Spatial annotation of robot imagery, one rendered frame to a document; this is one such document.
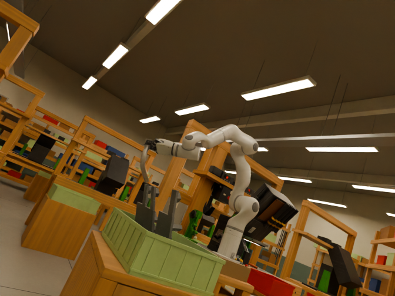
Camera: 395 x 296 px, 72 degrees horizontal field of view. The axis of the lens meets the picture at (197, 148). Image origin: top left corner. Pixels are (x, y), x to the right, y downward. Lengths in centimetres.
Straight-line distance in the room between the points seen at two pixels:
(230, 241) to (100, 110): 1090
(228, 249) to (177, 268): 68
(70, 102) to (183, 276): 1121
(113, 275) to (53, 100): 1116
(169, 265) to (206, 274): 19
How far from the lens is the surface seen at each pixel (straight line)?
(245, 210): 182
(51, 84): 1219
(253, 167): 314
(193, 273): 127
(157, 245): 116
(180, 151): 160
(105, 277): 114
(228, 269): 180
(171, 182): 252
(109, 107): 1242
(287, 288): 234
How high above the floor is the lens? 106
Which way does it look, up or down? 14 degrees up
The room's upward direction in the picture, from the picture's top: 23 degrees clockwise
